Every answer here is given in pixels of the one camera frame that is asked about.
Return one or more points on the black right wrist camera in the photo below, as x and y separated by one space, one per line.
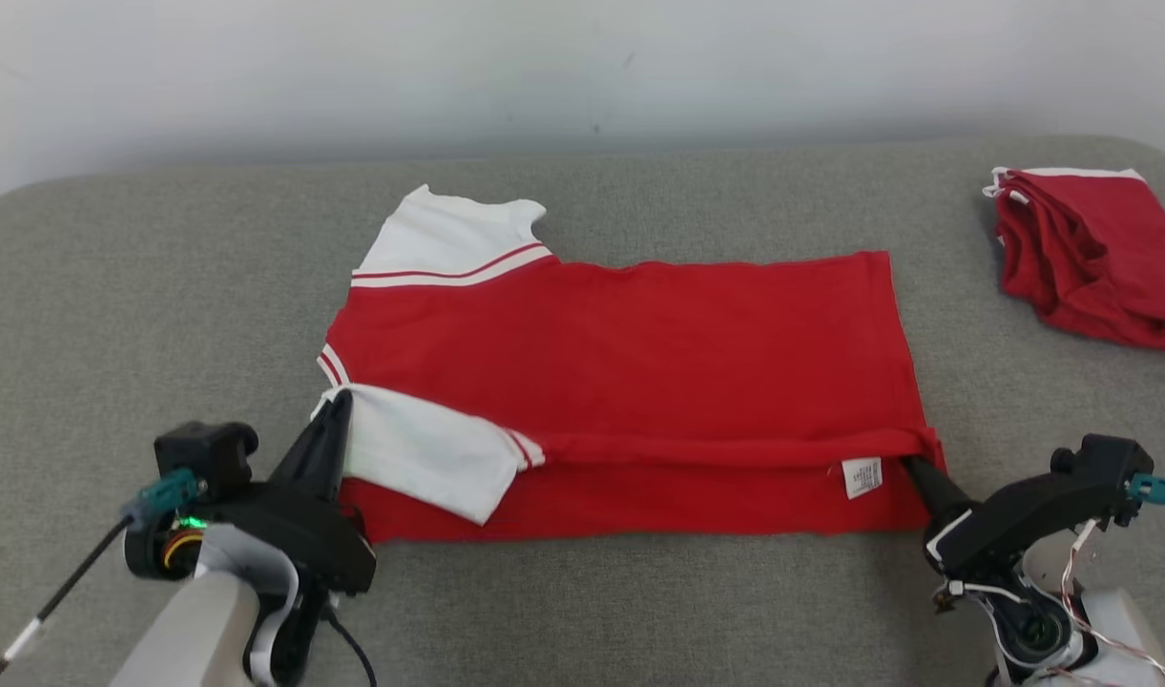
1102 463

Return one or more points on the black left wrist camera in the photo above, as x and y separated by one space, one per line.
205 448

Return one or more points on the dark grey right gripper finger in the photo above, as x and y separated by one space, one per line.
935 487

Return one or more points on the red shorts white stripe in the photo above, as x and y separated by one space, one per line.
1088 258

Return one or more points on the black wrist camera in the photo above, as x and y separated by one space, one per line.
205 448
1102 463

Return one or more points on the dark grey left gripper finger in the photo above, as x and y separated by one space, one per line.
320 448

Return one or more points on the red Bulls jersey white sleeves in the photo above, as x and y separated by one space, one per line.
639 363

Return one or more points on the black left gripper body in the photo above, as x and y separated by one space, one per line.
315 549

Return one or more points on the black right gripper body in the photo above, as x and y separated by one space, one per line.
1011 525

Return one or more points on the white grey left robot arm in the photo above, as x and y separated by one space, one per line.
191 630

